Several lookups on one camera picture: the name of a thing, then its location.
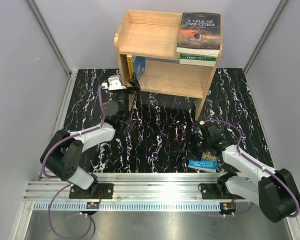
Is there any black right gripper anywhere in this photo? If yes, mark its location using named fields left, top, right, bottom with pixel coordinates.
left=173, top=130, right=211, bottom=162

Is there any dark green 104-storey treehouse book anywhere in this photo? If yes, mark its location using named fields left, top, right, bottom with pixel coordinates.
left=179, top=53, right=217, bottom=67

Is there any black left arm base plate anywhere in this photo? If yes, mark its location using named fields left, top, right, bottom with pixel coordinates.
left=69, top=175, right=114, bottom=200

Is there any dark Tale of Two Cities book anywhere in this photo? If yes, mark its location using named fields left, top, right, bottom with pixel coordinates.
left=176, top=12, right=222, bottom=57

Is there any blue back-cover treehouse book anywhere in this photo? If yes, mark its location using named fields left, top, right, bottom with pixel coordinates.
left=126, top=55, right=146, bottom=80

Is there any aluminium rail frame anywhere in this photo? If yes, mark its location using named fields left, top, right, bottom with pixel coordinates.
left=15, top=68, right=293, bottom=240

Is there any slotted white cable duct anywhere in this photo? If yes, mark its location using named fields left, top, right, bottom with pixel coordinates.
left=34, top=201, right=221, bottom=212

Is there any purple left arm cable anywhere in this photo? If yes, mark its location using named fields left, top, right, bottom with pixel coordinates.
left=39, top=84, right=110, bottom=239

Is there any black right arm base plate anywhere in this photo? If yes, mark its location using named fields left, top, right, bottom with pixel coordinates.
left=198, top=183, right=233, bottom=200

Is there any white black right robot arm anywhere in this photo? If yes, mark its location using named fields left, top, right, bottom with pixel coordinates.
left=172, top=120, right=300, bottom=223

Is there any blue 26-storey treehouse book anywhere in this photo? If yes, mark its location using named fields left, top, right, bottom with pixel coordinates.
left=188, top=152, right=218, bottom=173

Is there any wooden shelf stand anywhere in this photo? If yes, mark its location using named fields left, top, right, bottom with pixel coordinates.
left=114, top=9, right=217, bottom=120

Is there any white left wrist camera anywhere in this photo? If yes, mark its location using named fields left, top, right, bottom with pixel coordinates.
left=107, top=75, right=127, bottom=91

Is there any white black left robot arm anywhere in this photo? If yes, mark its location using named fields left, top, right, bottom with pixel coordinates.
left=40, top=74, right=141, bottom=199

